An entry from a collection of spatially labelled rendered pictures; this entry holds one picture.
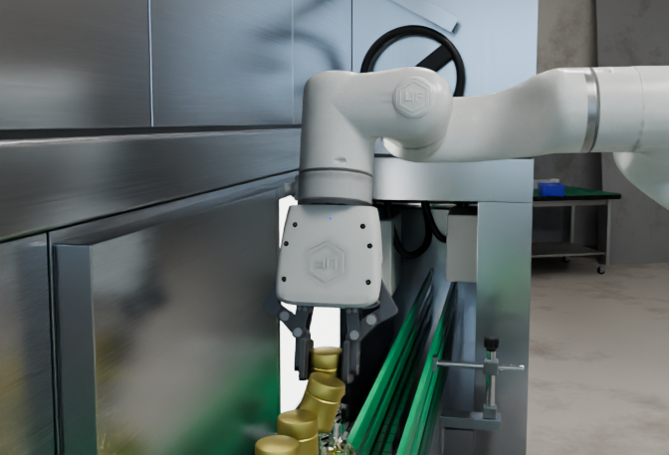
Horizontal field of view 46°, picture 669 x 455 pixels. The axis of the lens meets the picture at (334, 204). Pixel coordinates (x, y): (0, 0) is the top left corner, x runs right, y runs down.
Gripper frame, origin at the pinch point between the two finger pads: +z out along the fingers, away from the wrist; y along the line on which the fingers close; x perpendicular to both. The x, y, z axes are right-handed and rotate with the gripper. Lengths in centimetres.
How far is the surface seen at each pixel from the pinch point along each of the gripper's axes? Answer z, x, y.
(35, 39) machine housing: -21.6, -30.6, -15.2
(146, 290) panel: -5.5, -16.2, -12.1
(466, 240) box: -23, 99, 11
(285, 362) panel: 1.9, 30.4, -11.8
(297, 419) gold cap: 4.4, -11.7, 0.0
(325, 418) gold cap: 4.8, -6.2, 1.3
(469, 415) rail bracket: 12, 77, 12
